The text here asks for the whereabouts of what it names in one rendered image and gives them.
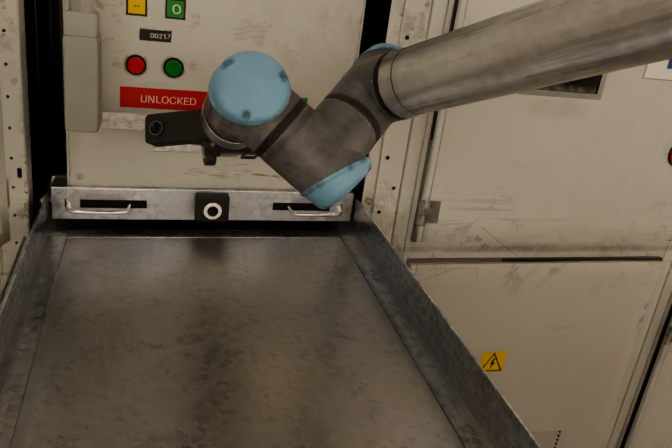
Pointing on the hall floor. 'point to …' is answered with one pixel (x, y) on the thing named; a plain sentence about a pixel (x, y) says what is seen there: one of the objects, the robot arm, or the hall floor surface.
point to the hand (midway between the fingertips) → (204, 146)
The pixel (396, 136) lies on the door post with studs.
